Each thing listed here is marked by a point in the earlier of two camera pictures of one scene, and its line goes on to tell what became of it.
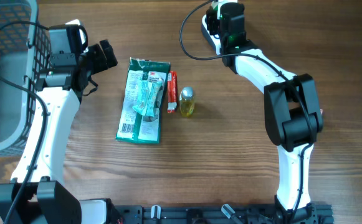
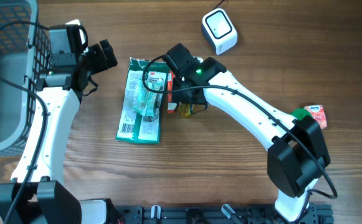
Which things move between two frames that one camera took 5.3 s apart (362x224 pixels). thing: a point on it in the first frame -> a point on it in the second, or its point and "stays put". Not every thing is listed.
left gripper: [98, 64] stays put
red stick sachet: [172, 93] stays put
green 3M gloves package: [141, 113] stays put
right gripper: [211, 20] -> [177, 96]
